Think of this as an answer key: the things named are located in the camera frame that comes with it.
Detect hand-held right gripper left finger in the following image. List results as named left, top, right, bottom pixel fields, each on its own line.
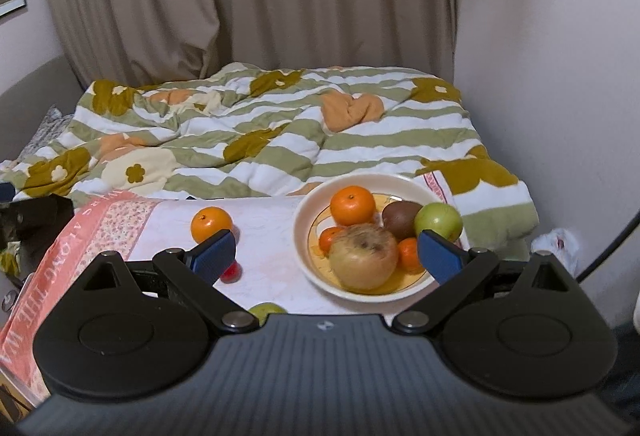
left=80, top=228, right=261, bottom=334

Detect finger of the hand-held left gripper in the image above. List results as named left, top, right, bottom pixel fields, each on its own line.
left=0, top=288, right=23, bottom=317

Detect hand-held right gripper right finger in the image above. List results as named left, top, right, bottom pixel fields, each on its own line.
left=390, top=228, right=576, bottom=335

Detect small mandarin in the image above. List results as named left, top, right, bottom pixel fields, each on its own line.
left=397, top=237, right=426, bottom=274
left=318, top=226, right=346, bottom=253

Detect green apple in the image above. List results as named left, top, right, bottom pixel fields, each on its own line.
left=248, top=302, right=288, bottom=319
left=414, top=202, right=463, bottom=244

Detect brown kiwi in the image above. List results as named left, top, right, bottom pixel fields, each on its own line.
left=382, top=200, right=425, bottom=241

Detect yellow brown apple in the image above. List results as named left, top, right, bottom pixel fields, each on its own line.
left=328, top=224, right=399, bottom=294

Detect cream cartoon print bowl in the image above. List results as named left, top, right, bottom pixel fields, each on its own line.
left=293, top=174, right=453, bottom=302

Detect large orange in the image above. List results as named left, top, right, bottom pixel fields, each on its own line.
left=190, top=207, right=234, bottom=244
left=330, top=185, right=376, bottom=227

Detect pink floral tablecloth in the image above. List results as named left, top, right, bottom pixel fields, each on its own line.
left=0, top=168, right=471, bottom=412

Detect grey patterned pillow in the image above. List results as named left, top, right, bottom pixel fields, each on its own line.
left=20, top=105, right=76, bottom=157

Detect grey upholstered headboard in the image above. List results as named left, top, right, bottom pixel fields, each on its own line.
left=0, top=53, right=86, bottom=162

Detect white plastic bag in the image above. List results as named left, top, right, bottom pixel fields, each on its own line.
left=530, top=227, right=581, bottom=274

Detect green striped flower blanket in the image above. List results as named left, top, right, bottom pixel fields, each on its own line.
left=0, top=62, right=541, bottom=277

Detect dark cloth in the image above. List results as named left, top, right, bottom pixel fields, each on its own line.
left=600, top=321, right=640, bottom=417

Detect black cable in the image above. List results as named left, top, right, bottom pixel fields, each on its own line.
left=575, top=208, right=640, bottom=284

